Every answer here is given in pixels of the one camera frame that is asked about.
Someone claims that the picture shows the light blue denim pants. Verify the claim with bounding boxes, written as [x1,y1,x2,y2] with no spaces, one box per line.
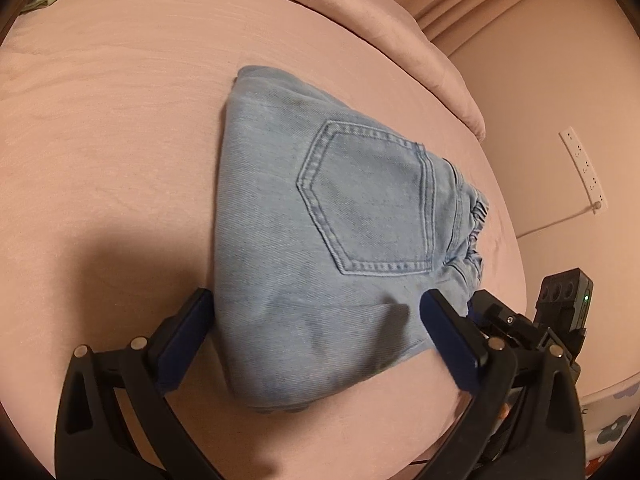
[214,65,491,413]

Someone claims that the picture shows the white power strip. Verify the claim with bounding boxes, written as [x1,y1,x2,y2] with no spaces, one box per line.
[559,127,607,214]

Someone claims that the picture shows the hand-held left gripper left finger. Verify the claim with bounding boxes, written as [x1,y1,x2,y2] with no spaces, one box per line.
[54,287,223,480]

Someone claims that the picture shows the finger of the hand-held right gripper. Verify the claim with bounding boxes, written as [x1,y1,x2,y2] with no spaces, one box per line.
[467,290,546,355]

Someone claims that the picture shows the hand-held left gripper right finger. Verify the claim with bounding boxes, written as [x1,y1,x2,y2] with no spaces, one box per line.
[419,289,587,480]

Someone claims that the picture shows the pink duvet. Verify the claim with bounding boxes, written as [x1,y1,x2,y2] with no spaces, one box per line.
[105,0,487,142]

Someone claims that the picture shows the flower print cloth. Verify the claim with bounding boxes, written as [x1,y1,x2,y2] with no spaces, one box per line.
[581,384,637,477]

